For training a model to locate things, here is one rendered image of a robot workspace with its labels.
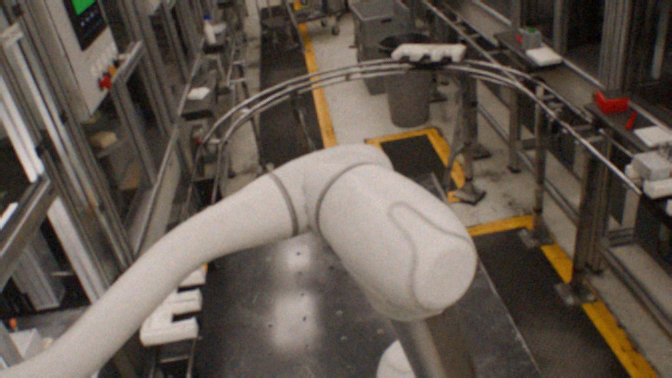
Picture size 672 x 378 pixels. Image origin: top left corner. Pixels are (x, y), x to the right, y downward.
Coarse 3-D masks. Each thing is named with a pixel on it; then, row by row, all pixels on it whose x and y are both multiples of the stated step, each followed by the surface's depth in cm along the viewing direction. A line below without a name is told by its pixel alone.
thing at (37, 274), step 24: (24, 24) 125; (48, 72) 133; (96, 192) 149; (120, 240) 160; (24, 264) 143; (48, 264) 149; (72, 264) 148; (24, 288) 147; (48, 288) 147; (72, 288) 149; (0, 312) 152; (24, 312) 150; (48, 312) 151
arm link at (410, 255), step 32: (352, 192) 70; (384, 192) 68; (416, 192) 68; (320, 224) 75; (352, 224) 68; (384, 224) 65; (416, 224) 64; (448, 224) 64; (352, 256) 68; (384, 256) 64; (416, 256) 62; (448, 256) 62; (384, 288) 65; (416, 288) 62; (448, 288) 64; (416, 320) 73; (448, 320) 77; (416, 352) 80; (448, 352) 80
